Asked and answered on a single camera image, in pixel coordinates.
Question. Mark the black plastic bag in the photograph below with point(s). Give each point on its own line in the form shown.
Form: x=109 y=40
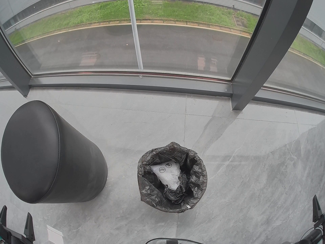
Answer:
x=198 y=184

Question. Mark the clear printed wrapper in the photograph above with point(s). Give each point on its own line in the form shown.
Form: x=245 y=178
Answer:
x=167 y=174

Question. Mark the window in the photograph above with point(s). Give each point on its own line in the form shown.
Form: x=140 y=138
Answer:
x=127 y=82

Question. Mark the dark grey round chair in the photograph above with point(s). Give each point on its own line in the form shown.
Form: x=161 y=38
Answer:
x=50 y=151

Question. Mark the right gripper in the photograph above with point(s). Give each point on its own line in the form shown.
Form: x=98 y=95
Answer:
x=316 y=231

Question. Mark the black plastic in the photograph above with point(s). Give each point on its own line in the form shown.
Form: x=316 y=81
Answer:
x=175 y=196

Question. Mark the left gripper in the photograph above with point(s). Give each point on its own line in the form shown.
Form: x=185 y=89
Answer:
x=12 y=238

